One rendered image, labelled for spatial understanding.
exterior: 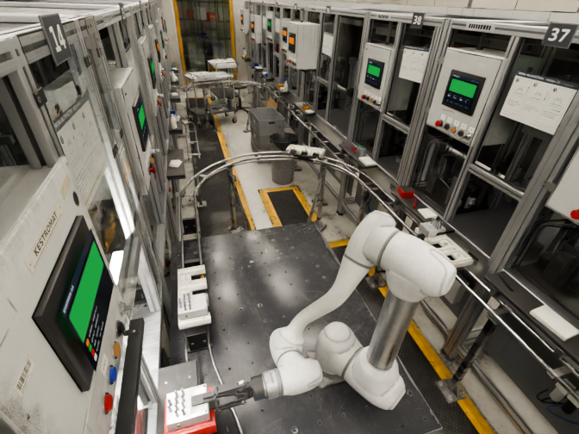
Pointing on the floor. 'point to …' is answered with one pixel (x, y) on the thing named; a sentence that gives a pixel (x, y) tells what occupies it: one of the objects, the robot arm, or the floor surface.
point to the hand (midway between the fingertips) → (202, 402)
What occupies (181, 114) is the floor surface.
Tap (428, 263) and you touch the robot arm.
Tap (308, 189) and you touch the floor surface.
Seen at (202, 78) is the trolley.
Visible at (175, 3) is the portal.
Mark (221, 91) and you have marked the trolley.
